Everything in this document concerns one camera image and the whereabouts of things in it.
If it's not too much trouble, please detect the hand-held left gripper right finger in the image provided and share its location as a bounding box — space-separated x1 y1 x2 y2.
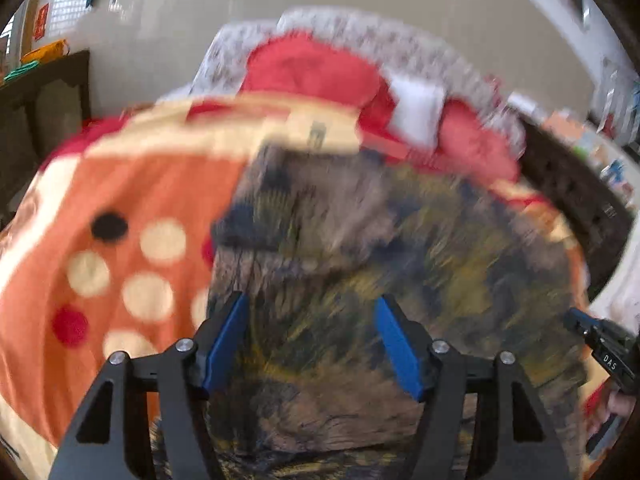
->
374 294 573 480

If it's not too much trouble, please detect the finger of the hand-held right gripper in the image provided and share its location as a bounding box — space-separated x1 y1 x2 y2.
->
563 308 603 343

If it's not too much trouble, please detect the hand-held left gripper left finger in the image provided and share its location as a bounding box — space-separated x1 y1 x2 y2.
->
47 290 251 480

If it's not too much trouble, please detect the dark olive patterned garment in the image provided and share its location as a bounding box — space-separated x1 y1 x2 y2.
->
155 141 590 480

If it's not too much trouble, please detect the person's right hand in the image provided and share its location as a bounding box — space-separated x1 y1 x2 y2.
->
606 391 640 420

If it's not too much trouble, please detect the orange polka-dot blanket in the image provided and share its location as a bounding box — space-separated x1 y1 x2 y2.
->
0 96 603 480

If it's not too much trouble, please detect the cluttered shelf of packets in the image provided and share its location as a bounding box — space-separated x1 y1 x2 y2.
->
507 57 640 211

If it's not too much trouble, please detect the white folded cloth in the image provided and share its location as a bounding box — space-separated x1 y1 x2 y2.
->
392 76 447 150

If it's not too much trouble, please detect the red pillow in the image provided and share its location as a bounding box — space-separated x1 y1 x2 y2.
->
239 34 522 183

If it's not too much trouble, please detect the dark wooden cabinet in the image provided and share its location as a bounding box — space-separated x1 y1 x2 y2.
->
0 49 94 233

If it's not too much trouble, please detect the floral headboard pillow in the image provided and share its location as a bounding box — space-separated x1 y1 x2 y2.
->
191 6 527 161

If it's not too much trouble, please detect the green folded cloth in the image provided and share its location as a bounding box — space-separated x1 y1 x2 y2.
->
2 60 42 84

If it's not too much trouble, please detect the orange bag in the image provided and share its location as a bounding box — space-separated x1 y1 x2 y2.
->
21 39 70 64

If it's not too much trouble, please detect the dark wooden bed frame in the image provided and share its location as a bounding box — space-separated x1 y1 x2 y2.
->
517 119 635 303

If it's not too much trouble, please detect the red wall sign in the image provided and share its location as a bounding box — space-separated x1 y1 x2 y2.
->
34 3 51 41

